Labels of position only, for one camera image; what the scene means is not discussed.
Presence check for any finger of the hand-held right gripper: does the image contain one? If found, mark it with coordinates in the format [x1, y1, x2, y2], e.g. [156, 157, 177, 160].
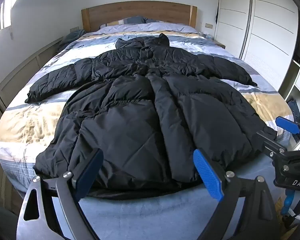
[275, 116, 300, 150]
[256, 129, 286, 157]

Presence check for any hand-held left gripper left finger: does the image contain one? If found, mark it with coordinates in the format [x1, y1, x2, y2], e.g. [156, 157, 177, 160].
[16, 148, 104, 240]

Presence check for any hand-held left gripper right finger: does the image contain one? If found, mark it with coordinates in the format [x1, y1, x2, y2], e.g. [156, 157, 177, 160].
[192, 149, 282, 240]

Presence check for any black puffer jacket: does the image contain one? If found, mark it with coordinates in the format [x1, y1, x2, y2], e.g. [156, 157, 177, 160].
[24, 33, 277, 200]

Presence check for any dark blue cloth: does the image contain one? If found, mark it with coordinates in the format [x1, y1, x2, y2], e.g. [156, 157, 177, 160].
[288, 99, 300, 122]

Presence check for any blue bed sheet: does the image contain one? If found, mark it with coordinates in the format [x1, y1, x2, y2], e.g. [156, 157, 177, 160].
[50, 152, 288, 240]

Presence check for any bed with striped duvet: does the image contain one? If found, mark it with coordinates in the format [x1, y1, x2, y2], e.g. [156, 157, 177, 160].
[0, 22, 294, 195]

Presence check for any white wardrobe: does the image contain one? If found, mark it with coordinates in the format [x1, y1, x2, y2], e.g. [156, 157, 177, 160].
[214, 0, 300, 103]

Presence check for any wooden nightstand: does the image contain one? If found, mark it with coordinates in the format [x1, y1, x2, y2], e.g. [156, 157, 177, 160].
[210, 39, 226, 49]

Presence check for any low beige cabinet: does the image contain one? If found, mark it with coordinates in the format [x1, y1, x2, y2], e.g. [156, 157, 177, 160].
[0, 36, 63, 208]

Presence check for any blue crumpled cloth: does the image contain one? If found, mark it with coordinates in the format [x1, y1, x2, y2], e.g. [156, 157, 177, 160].
[57, 29, 87, 52]

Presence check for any striped pillow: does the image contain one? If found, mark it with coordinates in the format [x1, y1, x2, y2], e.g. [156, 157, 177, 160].
[100, 16, 147, 29]

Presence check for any wooden headboard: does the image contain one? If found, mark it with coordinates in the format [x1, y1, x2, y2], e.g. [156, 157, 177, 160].
[81, 1, 198, 32]

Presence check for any window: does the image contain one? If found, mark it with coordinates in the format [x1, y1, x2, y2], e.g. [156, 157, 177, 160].
[0, 0, 20, 39]

